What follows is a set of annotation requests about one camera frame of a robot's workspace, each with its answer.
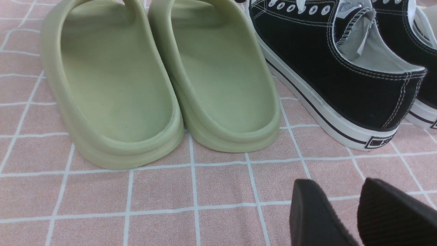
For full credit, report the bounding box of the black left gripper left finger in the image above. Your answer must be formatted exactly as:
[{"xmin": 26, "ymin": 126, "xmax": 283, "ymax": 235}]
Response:
[{"xmin": 289, "ymin": 179, "xmax": 359, "ymax": 246}]

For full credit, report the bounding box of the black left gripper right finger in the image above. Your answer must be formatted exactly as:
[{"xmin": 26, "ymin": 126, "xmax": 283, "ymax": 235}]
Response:
[{"xmin": 357, "ymin": 178, "xmax": 437, "ymax": 246}]

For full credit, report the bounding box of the right green slide slipper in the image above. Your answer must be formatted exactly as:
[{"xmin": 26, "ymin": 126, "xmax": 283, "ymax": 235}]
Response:
[{"xmin": 148, "ymin": 0, "xmax": 280, "ymax": 153}]

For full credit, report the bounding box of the green slide slipper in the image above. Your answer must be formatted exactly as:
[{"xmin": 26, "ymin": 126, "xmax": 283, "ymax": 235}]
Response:
[
  {"xmin": 40, "ymin": 0, "xmax": 184, "ymax": 170},
  {"xmin": 148, "ymin": 0, "xmax": 280, "ymax": 153}
]

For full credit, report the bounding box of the left black canvas sneaker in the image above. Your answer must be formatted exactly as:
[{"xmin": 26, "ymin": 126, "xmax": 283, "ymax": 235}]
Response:
[{"xmin": 245, "ymin": 0, "xmax": 427, "ymax": 151}]

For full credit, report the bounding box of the black canvas sneaker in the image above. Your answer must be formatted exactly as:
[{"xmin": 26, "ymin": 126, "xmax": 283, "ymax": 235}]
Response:
[
  {"xmin": 372, "ymin": 0, "xmax": 437, "ymax": 129},
  {"xmin": 245, "ymin": 0, "xmax": 427, "ymax": 151}
]

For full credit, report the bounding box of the right black canvas sneaker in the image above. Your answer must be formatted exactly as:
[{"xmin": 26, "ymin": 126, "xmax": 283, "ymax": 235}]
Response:
[{"xmin": 372, "ymin": 0, "xmax": 437, "ymax": 129}]

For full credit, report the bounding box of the pink checkered tablecloth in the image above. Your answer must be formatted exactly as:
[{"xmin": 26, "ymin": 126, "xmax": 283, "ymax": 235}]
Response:
[{"xmin": 0, "ymin": 0, "xmax": 437, "ymax": 246}]

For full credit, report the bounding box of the left green slide slipper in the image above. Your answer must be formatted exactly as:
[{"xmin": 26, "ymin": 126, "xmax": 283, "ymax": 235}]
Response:
[{"xmin": 40, "ymin": 0, "xmax": 184, "ymax": 170}]

